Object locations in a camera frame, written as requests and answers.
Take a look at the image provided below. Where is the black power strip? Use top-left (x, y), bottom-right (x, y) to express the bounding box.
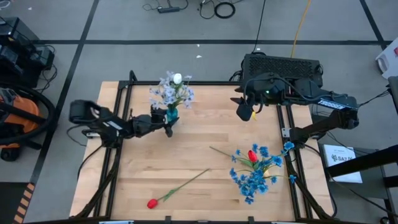
top-left (157, 6), bottom-right (181, 14)

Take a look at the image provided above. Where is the yellow cable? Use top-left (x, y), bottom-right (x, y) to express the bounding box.
top-left (290, 0), bottom-right (312, 59)

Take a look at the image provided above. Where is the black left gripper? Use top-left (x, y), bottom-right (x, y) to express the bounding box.
top-left (151, 107), bottom-right (181, 139)

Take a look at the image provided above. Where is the black metal stand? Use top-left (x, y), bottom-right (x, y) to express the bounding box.
top-left (325, 144), bottom-right (398, 224)

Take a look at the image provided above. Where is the black equipment stack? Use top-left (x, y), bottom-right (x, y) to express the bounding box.
top-left (0, 17), bottom-right (56, 88)

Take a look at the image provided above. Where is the teal glass vase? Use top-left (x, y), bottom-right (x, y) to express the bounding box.
top-left (165, 107), bottom-right (180, 123)

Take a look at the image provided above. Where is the orange vacuum cleaner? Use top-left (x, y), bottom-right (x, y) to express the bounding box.
top-left (0, 82), bottom-right (57, 147)
top-left (0, 86), bottom-right (41, 161)

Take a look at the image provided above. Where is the red artificial tulip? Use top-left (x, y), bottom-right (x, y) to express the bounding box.
top-left (247, 149), bottom-right (259, 164)

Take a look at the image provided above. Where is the white artificial flower bunch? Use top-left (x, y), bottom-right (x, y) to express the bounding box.
top-left (166, 70), bottom-right (195, 110)
top-left (149, 77), bottom-right (175, 110)

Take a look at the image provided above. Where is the black hanging cable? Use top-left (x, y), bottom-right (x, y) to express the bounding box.
top-left (252, 0), bottom-right (267, 54)

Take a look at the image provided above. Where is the blue artificial flower bunch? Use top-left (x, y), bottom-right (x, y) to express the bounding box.
top-left (232, 141), bottom-right (296, 170)
top-left (229, 166), bottom-right (298, 205)

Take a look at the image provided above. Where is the white printed box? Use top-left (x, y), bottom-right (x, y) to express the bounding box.
top-left (322, 144), bottom-right (364, 184)

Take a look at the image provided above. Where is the long green stem with leaf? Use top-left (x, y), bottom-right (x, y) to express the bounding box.
top-left (146, 168), bottom-right (211, 210)

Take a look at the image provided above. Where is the black perforated computer case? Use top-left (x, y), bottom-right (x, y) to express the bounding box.
top-left (241, 53), bottom-right (323, 90)

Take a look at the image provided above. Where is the black coiled cable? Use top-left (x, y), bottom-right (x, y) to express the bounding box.
top-left (214, 1), bottom-right (236, 19)

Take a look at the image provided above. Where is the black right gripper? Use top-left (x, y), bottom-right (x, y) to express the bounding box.
top-left (230, 90), bottom-right (268, 122)

